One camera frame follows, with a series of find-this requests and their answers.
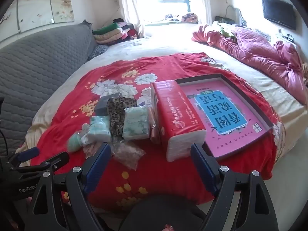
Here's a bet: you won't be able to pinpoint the light blue tissue packet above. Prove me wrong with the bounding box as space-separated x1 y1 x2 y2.
80 116 112 146

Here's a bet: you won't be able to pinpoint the pink item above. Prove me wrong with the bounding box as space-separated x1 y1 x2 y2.
111 140 146 171

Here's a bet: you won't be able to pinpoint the green floral tissue packet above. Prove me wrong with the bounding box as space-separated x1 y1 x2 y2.
122 106 150 140

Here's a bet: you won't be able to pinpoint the leopard print scrunchie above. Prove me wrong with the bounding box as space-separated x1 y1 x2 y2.
106 97 137 136

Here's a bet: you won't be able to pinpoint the orange roll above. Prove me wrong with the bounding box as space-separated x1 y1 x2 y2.
148 106 160 144

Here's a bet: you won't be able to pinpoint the green sponge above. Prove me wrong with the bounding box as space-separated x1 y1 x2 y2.
67 131 82 153

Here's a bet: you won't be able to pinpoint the red tissue pack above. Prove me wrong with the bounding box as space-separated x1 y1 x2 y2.
151 80 207 162

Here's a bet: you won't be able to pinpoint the dark shallow box tray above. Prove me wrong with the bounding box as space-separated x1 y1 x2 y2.
174 73 274 162

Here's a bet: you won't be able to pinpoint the dark blue small box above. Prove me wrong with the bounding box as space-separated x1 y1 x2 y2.
94 92 122 116

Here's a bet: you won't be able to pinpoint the red floral blanket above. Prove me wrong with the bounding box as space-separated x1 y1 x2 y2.
30 53 279 211

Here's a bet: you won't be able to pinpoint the grey quilted headboard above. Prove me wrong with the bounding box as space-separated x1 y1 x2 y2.
1 21 96 156

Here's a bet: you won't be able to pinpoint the patterned dark pillow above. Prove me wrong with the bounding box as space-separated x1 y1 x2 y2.
88 45 109 61

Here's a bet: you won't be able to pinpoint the pink quilted duvet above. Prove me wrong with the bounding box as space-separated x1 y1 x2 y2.
192 24 307 105

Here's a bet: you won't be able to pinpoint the green cloth on duvet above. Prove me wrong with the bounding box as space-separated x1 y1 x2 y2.
211 21 237 41

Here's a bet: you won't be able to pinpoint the stack of folded clothes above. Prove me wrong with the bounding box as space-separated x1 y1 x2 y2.
92 18 139 46

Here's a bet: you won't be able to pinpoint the clothes on window sill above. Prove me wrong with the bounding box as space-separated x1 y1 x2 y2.
164 13 198 23

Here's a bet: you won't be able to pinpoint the white curtain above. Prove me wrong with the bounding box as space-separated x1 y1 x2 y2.
118 0 145 38

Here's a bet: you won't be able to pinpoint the window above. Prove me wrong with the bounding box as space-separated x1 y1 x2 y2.
125 0 210 26

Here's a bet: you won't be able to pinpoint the black cable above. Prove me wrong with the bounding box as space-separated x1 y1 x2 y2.
0 125 11 164

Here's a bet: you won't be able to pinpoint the floral wall painting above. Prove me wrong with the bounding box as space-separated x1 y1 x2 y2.
1 0 75 41

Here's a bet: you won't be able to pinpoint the black wall television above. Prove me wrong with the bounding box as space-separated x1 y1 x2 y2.
262 0 296 30

